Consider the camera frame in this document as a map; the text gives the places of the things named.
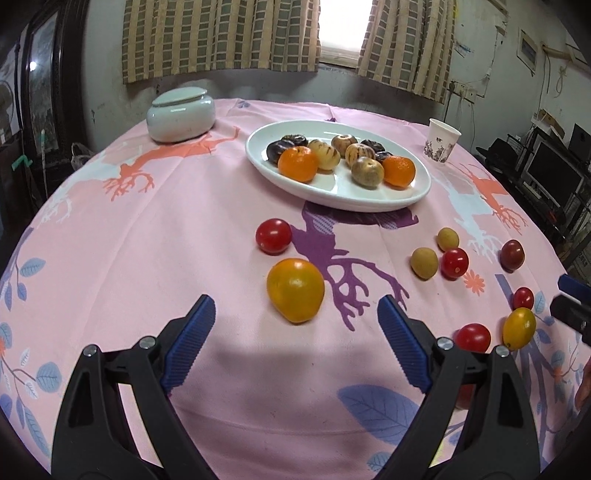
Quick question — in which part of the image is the tan longan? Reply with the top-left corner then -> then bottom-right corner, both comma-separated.
436,227 -> 460,252
410,247 -> 439,281

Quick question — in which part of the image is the orange mandarin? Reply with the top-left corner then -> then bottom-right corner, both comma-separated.
383,156 -> 416,189
277,146 -> 318,183

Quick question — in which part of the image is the striped pepino melon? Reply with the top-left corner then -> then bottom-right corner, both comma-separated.
308,139 -> 341,172

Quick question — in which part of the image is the pink printed tablecloth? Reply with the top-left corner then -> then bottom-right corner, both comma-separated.
1,100 -> 589,479

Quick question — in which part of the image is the dark red plum tomato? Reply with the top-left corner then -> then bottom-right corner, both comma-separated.
499,239 -> 526,272

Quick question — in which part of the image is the pale green ceramic jar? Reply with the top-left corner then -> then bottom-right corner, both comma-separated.
146,87 -> 215,143

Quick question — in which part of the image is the dark water chestnut on plate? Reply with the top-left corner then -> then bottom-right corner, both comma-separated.
281,134 -> 308,146

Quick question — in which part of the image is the checkered curtain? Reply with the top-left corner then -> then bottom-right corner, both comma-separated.
121,0 -> 321,84
356,0 -> 457,103

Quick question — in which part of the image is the white oval plate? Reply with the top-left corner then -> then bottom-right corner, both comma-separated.
245,120 -> 432,213

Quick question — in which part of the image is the yellow orange tomato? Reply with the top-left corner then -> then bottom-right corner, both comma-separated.
266,258 -> 325,324

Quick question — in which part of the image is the striped yellow pepino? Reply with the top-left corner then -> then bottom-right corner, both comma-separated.
345,143 -> 376,168

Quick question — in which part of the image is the dark purple water chestnut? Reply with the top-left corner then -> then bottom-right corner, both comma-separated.
266,139 -> 294,165

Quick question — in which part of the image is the small red cherry tomato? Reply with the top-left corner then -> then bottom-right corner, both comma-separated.
512,287 -> 535,310

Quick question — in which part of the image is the dark yellow tomato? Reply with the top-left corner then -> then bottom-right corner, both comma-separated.
502,307 -> 537,351

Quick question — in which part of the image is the low red cherry tomato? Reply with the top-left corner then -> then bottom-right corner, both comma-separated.
454,323 -> 492,353

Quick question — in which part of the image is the left checkered curtain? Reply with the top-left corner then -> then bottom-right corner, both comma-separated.
121,0 -> 321,84

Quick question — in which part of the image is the right checkered curtain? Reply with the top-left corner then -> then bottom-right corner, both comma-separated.
356,0 -> 457,103

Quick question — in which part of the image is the patterned paper cup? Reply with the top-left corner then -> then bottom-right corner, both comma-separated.
424,118 -> 462,164

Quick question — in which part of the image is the brown passion fruit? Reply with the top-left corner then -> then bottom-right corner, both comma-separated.
331,134 -> 358,158

